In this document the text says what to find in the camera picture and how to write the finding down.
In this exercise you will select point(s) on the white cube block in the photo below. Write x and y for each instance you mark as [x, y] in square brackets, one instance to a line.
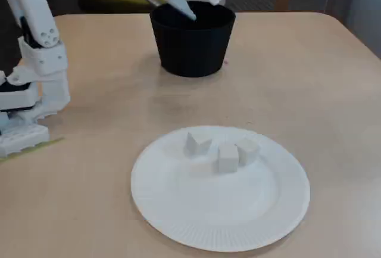
[195, 147]
[227, 159]
[248, 150]

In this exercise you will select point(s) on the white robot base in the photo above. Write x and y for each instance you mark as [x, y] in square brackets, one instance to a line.
[21, 139]

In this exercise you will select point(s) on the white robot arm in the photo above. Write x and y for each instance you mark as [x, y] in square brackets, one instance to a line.
[26, 1]

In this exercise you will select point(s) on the black pot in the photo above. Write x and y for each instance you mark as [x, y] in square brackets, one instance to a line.
[190, 49]

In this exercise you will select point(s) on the white paper plate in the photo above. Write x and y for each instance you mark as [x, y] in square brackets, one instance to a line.
[220, 210]

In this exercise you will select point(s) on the green base board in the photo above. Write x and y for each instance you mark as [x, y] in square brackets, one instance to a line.
[50, 143]

